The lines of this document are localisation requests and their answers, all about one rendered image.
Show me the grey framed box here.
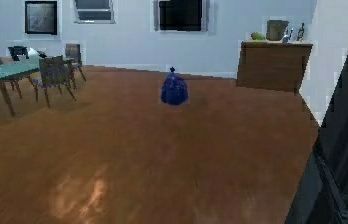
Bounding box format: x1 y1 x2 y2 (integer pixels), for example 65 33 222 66
266 19 290 42

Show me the blue tied garbage bag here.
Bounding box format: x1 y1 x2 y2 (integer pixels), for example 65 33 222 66
160 66 189 106

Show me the dark glass bottle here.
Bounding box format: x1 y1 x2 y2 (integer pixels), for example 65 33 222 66
296 22 306 43

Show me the brown wooden counter cabinet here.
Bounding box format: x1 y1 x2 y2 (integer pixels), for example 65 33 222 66
236 40 314 94

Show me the white framed window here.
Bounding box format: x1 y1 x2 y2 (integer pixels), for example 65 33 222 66
73 0 116 24

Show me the silver sink faucet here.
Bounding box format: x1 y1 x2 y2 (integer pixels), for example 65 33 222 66
281 27 295 44

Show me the black framed wall picture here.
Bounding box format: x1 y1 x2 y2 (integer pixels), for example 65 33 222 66
24 0 58 36

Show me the black fridge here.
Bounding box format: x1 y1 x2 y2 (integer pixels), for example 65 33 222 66
284 6 348 224

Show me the green lettuce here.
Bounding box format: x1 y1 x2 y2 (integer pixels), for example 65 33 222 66
250 31 266 42

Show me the dark wooden dining chair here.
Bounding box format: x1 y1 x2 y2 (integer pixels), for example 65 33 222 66
64 43 87 90
7 45 30 62
33 55 77 109

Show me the teal top dining table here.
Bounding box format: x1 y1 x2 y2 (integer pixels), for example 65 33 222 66
0 59 43 118

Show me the dark framed wall television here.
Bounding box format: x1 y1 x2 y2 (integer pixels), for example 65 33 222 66
154 0 210 33

